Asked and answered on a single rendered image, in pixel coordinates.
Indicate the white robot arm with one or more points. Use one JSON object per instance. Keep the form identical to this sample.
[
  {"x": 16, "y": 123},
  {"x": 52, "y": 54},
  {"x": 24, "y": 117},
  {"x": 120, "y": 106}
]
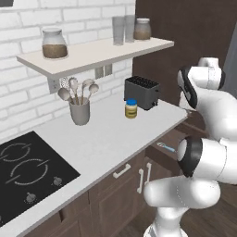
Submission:
[{"x": 213, "y": 117}]

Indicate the open brown drawer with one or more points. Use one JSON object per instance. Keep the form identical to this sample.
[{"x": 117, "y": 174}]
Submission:
[{"x": 168, "y": 139}]

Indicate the brown drawer front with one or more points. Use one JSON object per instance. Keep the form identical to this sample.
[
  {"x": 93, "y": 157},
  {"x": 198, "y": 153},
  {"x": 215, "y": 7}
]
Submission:
[{"x": 105, "y": 182}]

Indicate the yellow jar blue lid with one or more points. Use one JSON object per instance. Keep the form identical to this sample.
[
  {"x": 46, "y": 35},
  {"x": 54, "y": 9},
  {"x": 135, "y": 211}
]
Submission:
[{"x": 131, "y": 110}]

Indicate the dark grey toaster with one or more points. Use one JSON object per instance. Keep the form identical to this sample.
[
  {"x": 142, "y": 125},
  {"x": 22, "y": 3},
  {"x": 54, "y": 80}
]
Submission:
[{"x": 141, "y": 92}]

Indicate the grey utensil pot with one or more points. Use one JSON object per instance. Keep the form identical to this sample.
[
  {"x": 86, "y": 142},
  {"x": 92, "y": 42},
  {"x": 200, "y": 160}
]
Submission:
[{"x": 80, "y": 113}]

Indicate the pale wooden spoon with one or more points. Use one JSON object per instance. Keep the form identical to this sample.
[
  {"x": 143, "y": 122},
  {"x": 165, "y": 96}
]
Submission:
[
  {"x": 87, "y": 82},
  {"x": 63, "y": 93},
  {"x": 93, "y": 88}
]

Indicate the pale wooden spatula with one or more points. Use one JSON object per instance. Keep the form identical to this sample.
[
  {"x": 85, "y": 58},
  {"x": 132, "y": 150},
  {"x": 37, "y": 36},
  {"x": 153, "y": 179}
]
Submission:
[{"x": 73, "y": 84}]

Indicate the brown cupboard door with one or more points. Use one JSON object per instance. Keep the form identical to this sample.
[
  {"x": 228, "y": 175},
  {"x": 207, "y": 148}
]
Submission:
[
  {"x": 160, "y": 172},
  {"x": 117, "y": 206},
  {"x": 77, "y": 219}
]

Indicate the clear drinking glass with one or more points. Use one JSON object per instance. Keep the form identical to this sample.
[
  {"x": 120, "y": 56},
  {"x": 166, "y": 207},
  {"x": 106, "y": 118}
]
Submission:
[
  {"x": 118, "y": 31},
  {"x": 130, "y": 27}
]

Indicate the grey hob knob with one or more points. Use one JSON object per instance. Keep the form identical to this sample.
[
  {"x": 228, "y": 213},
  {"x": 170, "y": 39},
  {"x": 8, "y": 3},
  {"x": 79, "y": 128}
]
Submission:
[
  {"x": 56, "y": 181},
  {"x": 30, "y": 197}
]

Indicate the small glass jar brown contents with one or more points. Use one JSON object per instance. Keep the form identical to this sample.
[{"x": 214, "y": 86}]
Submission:
[{"x": 142, "y": 31}]

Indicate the wide glass jar brown contents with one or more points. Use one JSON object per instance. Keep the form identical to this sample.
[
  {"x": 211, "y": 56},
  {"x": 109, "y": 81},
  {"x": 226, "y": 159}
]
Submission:
[{"x": 54, "y": 46}]

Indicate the black hob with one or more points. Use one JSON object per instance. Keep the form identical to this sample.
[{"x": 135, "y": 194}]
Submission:
[{"x": 31, "y": 172}]

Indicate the tall dark brown cabinet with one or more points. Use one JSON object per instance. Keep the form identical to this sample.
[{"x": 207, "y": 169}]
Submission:
[{"x": 172, "y": 24}]

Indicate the grey fridge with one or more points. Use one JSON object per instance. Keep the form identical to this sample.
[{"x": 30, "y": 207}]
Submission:
[{"x": 230, "y": 61}]

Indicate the dark range hood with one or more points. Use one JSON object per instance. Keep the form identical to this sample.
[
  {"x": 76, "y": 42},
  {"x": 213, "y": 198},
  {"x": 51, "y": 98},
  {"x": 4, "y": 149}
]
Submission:
[{"x": 6, "y": 2}]

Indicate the grey wall outlet plate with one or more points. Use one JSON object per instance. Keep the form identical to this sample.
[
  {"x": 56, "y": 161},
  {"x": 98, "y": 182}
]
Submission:
[
  {"x": 108, "y": 69},
  {"x": 99, "y": 72}
]

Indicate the white wall shelf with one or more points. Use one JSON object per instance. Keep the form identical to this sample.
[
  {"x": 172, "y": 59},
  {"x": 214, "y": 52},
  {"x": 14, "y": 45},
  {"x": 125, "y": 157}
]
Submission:
[{"x": 92, "y": 55}]

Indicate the white wall outlet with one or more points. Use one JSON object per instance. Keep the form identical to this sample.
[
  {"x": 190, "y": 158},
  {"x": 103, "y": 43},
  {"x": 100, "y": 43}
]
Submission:
[{"x": 53, "y": 85}]

